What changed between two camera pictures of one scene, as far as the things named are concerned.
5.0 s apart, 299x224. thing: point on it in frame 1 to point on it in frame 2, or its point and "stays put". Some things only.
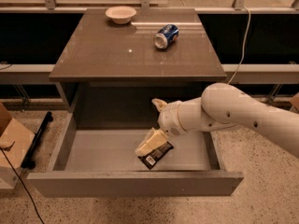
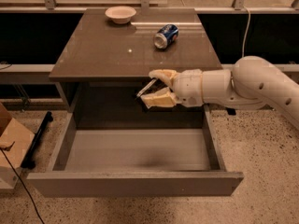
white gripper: x=168 y=119 to x=188 y=86
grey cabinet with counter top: x=109 y=73 stays put
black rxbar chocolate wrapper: x=151 y=158 to x=154 y=85
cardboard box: x=11 y=132 stays put
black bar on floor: x=29 y=161 stays put
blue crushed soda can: x=165 y=35 stays put
